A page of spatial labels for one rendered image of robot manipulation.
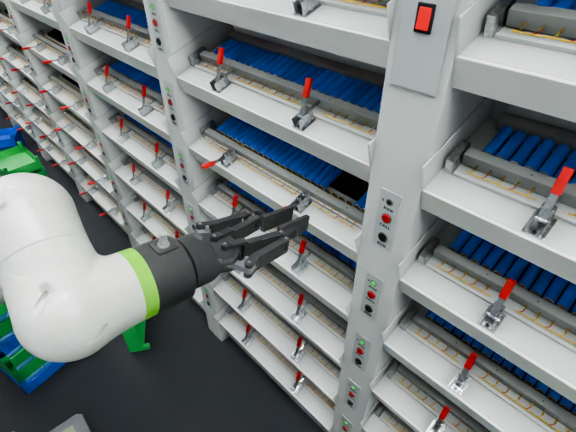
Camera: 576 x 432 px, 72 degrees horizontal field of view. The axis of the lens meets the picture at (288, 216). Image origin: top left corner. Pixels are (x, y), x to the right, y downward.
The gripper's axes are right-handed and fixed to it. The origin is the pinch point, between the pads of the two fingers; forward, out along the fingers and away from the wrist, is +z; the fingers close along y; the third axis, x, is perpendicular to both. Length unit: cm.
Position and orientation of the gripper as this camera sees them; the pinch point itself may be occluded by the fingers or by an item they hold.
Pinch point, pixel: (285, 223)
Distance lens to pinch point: 68.1
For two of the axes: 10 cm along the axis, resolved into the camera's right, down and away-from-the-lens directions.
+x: -1.3, 8.5, 5.1
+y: -7.0, -4.4, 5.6
